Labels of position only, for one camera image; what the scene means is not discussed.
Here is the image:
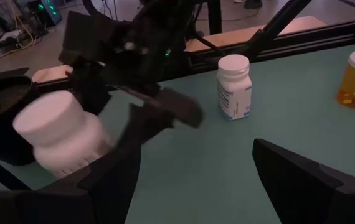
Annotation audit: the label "yellow floor cable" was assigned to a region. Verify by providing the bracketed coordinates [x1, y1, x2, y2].
[0, 15, 38, 65]

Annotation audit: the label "black table frame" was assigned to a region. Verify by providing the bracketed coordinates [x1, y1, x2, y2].
[161, 0, 355, 83]

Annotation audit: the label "right wooden side board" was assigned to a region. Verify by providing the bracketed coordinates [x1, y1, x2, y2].
[31, 15, 327, 84]

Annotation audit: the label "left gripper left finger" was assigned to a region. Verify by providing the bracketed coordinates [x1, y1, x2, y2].
[0, 144, 143, 224]

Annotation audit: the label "person's shoe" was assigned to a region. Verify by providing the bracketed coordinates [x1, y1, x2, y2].
[244, 0, 263, 9]

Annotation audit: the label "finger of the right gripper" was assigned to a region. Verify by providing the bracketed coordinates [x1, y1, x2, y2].
[118, 104, 174, 152]
[73, 67, 113, 116]

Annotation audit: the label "white bottle blue striped label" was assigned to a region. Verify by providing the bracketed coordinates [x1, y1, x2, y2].
[216, 54, 253, 121]

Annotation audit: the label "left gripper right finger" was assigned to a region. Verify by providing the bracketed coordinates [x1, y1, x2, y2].
[252, 138, 355, 224]

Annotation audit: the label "black computer green lights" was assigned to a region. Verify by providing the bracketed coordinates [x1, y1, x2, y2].
[27, 0, 63, 28]

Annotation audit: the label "white headache bottle maroon label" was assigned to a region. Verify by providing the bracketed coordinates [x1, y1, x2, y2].
[12, 90, 118, 180]

